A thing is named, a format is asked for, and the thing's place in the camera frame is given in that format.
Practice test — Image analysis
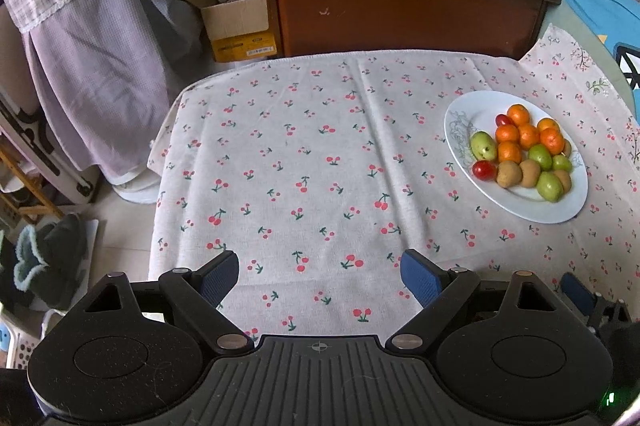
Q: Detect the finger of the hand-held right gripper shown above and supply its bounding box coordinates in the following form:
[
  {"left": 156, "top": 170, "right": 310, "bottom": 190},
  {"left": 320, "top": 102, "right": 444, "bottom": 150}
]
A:
[{"left": 559, "top": 272, "right": 630, "bottom": 332}]

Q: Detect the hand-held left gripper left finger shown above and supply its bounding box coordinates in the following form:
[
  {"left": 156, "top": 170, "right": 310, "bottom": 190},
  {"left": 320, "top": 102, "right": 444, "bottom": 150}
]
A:
[{"left": 82, "top": 250, "right": 255, "bottom": 354}]

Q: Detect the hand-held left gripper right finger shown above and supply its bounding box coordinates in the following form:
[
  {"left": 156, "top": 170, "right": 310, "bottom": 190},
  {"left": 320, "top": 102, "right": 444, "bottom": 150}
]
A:
[{"left": 386, "top": 249, "right": 561, "bottom": 353}]

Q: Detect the white plate with line drawing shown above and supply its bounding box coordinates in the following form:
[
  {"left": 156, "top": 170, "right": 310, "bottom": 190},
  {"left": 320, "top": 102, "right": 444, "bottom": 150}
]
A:
[{"left": 444, "top": 90, "right": 590, "bottom": 225}]

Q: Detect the green pear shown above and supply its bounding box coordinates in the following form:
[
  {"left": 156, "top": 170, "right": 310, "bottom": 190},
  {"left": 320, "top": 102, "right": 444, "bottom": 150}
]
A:
[{"left": 470, "top": 131, "right": 498, "bottom": 162}]

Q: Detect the white round base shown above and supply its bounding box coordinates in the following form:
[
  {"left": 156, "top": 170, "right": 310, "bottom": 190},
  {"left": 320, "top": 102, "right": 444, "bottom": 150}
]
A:
[{"left": 112, "top": 171, "right": 161, "bottom": 206}]

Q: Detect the green fuzzy slipper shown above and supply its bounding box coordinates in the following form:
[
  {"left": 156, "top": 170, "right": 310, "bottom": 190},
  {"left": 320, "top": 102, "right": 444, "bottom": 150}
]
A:
[
  {"left": 0, "top": 228, "right": 23, "bottom": 307},
  {"left": 12, "top": 213, "right": 96, "bottom": 311}
]

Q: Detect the cherry print cloth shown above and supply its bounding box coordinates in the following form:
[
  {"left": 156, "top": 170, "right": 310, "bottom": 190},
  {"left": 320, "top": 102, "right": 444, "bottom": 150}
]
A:
[{"left": 147, "top": 23, "right": 640, "bottom": 347}]

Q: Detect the wooden stool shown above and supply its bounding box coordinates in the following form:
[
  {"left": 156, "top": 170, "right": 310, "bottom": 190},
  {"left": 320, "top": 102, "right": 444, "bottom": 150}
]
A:
[{"left": 0, "top": 138, "right": 66, "bottom": 227}]

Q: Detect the white plastic basket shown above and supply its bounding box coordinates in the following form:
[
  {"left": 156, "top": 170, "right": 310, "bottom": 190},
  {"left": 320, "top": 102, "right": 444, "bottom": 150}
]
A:
[{"left": 0, "top": 308, "right": 53, "bottom": 372}]

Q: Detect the lilac cloth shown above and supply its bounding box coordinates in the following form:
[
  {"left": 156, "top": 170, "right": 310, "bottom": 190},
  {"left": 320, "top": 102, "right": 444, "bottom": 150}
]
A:
[{"left": 22, "top": 0, "right": 203, "bottom": 187}]

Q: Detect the cardboard box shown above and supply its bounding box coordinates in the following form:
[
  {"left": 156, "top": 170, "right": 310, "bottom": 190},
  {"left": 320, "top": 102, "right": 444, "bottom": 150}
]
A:
[{"left": 179, "top": 0, "right": 279, "bottom": 64}]

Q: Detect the black and white frame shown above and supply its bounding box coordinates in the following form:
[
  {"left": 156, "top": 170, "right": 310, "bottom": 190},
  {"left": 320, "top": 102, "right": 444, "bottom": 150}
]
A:
[{"left": 0, "top": 96, "right": 101, "bottom": 207}]

